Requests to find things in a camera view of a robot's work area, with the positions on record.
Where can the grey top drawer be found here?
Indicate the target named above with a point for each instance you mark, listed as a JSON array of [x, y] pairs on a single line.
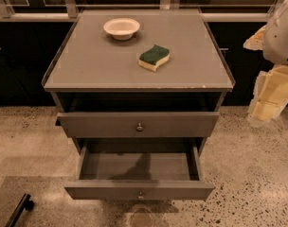
[[129, 125]]

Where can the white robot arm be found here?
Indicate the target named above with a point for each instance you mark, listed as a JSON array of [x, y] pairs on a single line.
[[275, 48]]

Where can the green yellow sponge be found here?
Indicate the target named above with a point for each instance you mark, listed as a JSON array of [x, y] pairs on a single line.
[[154, 57]]

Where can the grey drawer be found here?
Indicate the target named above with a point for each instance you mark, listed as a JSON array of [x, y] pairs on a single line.
[[129, 125], [155, 173]]

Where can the grey drawer cabinet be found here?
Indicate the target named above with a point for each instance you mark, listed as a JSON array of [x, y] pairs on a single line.
[[96, 73]]

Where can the black bar handle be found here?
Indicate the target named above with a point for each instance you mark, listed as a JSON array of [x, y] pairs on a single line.
[[25, 203]]

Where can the white bowl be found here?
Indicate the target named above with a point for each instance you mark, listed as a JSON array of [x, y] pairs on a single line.
[[121, 28]]

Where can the metal railing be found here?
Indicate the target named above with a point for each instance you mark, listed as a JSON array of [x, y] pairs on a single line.
[[72, 10]]

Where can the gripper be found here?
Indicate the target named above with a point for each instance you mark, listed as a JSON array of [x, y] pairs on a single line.
[[281, 38]]

